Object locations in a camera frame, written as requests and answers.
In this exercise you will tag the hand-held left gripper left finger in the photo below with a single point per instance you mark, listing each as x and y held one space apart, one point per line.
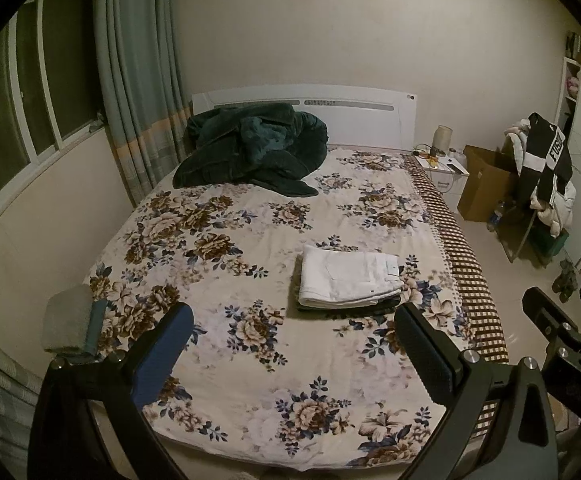
163 355

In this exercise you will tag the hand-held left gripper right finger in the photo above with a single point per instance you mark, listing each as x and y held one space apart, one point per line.
425 355

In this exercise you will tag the white pants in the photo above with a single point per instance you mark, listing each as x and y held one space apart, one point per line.
345 275

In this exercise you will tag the green plush slippers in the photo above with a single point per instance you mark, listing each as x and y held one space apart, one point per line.
566 280

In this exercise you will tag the teal storage box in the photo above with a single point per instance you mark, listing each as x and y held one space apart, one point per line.
555 249

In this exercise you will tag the folded blue jeans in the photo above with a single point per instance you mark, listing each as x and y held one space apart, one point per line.
370 309

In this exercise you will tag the white padded garment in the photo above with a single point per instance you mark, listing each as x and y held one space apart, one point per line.
562 210

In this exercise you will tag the brown checked blanket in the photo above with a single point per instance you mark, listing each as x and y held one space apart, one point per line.
465 260

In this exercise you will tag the clear water bottle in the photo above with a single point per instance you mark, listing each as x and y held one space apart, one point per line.
496 217

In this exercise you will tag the floral bed sheet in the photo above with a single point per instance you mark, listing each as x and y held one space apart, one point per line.
250 260

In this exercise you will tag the tall cardboard box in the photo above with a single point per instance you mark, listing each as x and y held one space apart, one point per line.
482 185

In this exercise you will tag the black and white jacket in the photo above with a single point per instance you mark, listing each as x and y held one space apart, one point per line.
545 155

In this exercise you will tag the white nightstand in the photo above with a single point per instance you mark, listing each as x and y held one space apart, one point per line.
448 180

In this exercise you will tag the pale plaid cloth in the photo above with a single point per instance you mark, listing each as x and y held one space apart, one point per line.
0 395

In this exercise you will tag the pale green towel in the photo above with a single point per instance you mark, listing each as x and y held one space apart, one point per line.
516 142

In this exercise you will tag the beige cup on nightstand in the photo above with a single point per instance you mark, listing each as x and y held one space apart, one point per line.
442 139

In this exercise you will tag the dark green quilt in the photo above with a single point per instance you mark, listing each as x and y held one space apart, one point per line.
250 150

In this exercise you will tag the white bed headboard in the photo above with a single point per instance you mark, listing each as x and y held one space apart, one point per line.
350 115

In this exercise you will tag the grey-green curtain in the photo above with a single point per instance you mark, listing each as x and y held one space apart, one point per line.
135 75

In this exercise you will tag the white framed window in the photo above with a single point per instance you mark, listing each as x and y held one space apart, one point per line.
30 95

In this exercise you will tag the metal frame chair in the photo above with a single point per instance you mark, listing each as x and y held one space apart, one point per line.
517 240

